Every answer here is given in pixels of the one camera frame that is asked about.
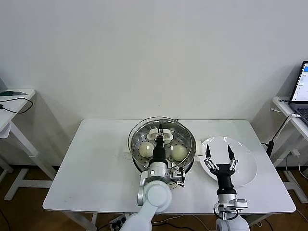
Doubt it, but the perforated steel steamer pot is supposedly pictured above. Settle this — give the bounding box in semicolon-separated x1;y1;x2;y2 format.
124;117;204;174

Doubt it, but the black cable with block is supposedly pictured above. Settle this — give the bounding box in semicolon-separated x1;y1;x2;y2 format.
261;116;293;157

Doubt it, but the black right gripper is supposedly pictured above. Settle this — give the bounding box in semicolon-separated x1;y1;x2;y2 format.
203;144;240;195

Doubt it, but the white electric cooker base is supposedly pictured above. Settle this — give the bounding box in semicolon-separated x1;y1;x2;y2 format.
124;141;205;191

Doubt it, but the white steamed baozi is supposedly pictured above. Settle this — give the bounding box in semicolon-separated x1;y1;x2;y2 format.
139;142;155;158
171;145;188;161

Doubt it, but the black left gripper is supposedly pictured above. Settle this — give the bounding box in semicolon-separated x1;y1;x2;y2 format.
152;124;168;163

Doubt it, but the black looped cable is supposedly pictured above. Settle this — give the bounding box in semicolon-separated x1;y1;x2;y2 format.
0;97;34;114

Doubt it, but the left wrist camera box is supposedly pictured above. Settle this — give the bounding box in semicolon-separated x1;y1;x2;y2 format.
171;167;186;188

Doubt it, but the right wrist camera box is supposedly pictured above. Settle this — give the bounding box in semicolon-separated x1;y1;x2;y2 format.
236;198;248;210

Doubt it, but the white oval plate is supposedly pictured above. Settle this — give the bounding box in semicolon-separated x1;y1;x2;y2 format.
200;136;258;188

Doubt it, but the white side desk with tool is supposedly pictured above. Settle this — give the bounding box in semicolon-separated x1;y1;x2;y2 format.
0;89;58;202

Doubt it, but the open laptop lit screen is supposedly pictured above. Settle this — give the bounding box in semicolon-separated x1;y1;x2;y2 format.
288;60;308;126

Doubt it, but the green flat tool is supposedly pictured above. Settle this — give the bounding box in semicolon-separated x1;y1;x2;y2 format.
0;90;28;96

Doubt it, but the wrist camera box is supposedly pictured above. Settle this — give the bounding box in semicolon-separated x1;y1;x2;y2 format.
236;198;248;210
171;167;186;188

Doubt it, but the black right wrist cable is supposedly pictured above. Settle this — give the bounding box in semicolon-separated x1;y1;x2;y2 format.
212;203;239;219

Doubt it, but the white power strip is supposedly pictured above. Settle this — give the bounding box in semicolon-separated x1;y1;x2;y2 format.
108;214;128;229

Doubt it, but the round glass lid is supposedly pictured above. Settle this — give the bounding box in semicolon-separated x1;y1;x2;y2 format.
127;116;196;169

